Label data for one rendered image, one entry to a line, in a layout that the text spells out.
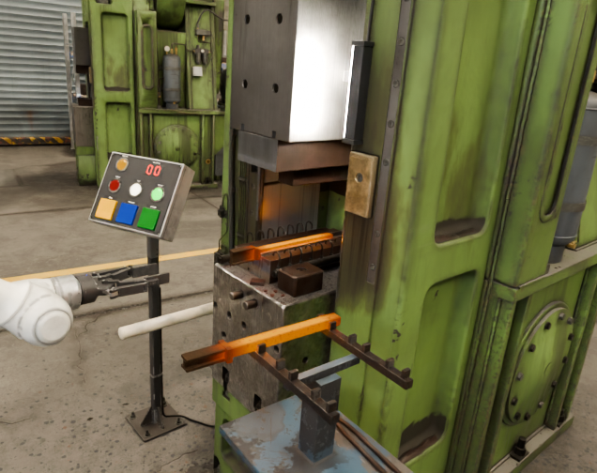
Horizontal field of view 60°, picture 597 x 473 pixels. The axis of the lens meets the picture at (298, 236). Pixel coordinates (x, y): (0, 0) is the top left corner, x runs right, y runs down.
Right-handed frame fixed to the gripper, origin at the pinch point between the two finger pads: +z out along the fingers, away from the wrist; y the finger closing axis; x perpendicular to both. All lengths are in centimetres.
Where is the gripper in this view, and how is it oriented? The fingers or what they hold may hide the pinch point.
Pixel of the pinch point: (152, 274)
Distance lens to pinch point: 147.7
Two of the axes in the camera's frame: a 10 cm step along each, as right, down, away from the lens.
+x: 0.7, -9.4, -3.2
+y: 6.5, 2.9, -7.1
